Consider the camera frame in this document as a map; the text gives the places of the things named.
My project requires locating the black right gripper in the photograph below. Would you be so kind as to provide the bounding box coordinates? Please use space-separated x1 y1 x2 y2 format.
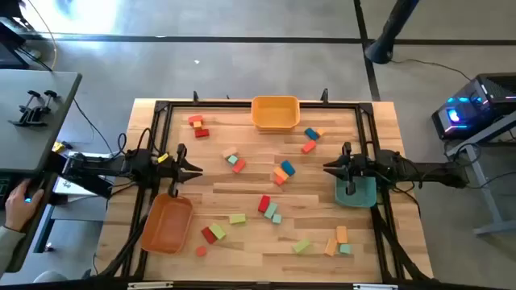
322 141 378 197

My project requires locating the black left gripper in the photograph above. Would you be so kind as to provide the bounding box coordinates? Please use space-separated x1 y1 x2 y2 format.
156 143 204 198

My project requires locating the terracotta plastic bin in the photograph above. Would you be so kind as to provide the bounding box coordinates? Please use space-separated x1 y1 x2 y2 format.
140 193 194 255

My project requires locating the teal rectangular block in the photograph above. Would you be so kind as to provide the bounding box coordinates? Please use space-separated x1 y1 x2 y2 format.
263 201 279 220

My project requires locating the person's forearm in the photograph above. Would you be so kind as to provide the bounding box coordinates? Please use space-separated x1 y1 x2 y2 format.
0 225 26 279

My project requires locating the teal plastic bin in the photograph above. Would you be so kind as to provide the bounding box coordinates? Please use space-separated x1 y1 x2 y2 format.
335 176 378 209

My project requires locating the yellow plastic bin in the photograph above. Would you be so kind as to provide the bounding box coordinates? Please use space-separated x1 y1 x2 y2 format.
251 95 302 133

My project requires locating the white sheet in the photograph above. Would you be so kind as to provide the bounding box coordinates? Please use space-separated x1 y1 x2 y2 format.
51 151 118 203

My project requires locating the black stand pole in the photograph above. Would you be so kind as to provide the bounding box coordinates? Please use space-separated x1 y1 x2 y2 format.
364 0 421 65

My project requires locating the computer tower with lights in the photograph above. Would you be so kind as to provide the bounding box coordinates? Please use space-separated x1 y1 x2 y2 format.
431 72 516 141

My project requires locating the black bar clamp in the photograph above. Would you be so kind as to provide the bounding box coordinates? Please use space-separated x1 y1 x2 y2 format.
8 89 41 126
24 89 59 128

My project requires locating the grey side table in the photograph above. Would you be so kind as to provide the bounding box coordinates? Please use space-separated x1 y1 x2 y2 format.
0 68 83 175

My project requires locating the person's hand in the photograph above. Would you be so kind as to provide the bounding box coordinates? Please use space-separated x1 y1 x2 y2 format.
4 179 45 233

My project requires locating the black aluminium table frame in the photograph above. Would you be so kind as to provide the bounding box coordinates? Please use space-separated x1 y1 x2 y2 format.
123 99 406 283

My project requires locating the black cable bundle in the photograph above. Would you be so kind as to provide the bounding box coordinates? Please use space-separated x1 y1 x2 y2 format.
94 213 151 280
372 209 435 283

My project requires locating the black floor cable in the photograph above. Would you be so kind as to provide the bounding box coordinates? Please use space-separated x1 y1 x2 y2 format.
73 98 128 160
390 57 472 81

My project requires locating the silver metal bracket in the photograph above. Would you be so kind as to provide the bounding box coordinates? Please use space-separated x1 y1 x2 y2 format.
352 283 399 290
127 280 175 290

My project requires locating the grey metal desk frame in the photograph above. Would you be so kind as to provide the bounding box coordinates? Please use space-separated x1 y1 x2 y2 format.
444 112 516 237

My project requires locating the yellow cable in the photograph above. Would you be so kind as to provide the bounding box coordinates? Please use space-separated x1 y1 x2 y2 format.
26 0 58 72

